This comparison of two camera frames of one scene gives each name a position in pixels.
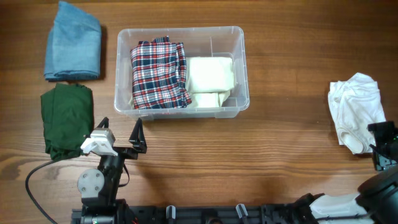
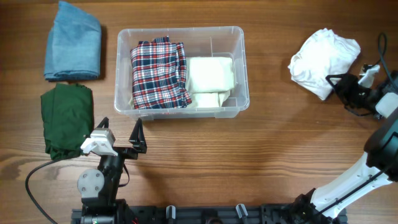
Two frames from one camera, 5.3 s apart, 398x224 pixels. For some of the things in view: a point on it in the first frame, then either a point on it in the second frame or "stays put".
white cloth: [354, 103] -> [323, 54]
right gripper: [385, 132] -> [344, 90]
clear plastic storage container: [181, 73] stays put
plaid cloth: [158, 72] stays put
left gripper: [138, 141] stays put
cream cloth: [209, 81] stays put
